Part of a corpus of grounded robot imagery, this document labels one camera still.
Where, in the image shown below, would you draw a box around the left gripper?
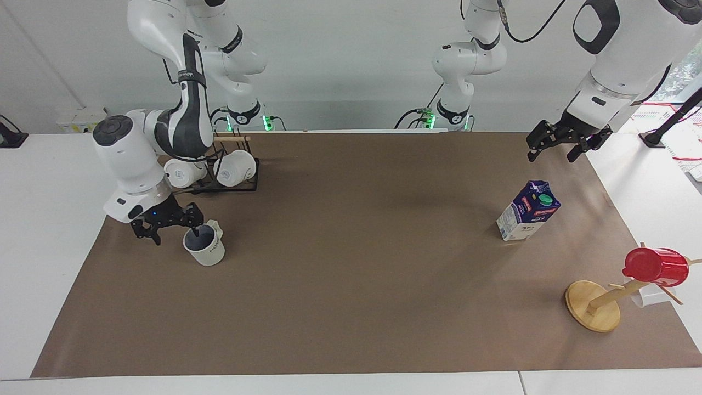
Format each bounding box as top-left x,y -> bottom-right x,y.
526,110 -> 614,164

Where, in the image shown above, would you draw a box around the black stand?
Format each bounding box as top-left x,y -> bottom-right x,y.
638,87 -> 702,148
0,114 -> 30,149

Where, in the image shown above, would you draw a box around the blue and white milk carton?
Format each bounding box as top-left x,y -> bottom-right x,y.
496,180 -> 562,242

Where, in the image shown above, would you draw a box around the red cup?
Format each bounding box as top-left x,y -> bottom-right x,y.
621,247 -> 690,288

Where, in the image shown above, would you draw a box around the black wire mug rack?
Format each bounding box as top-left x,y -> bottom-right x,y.
186,131 -> 260,195

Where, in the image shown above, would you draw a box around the wooden mug tree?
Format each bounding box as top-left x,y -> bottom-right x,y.
565,241 -> 702,334

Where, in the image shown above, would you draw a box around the black cable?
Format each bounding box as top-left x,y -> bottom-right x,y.
394,82 -> 446,130
495,0 -> 567,44
210,106 -> 233,133

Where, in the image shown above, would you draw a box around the white mug with dark inside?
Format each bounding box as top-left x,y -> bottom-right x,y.
183,219 -> 226,267

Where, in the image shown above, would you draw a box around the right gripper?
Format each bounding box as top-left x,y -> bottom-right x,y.
131,193 -> 202,246

